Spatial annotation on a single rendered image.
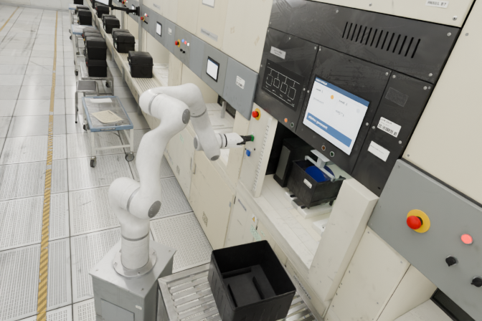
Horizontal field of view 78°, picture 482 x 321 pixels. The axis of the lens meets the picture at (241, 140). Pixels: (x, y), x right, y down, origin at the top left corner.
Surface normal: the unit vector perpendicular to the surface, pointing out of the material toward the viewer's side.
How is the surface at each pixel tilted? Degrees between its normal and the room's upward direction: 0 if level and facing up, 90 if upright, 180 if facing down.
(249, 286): 0
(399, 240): 90
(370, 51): 90
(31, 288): 0
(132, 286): 0
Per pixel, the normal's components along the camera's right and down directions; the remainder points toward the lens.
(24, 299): 0.16, -0.88
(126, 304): -0.29, 0.39
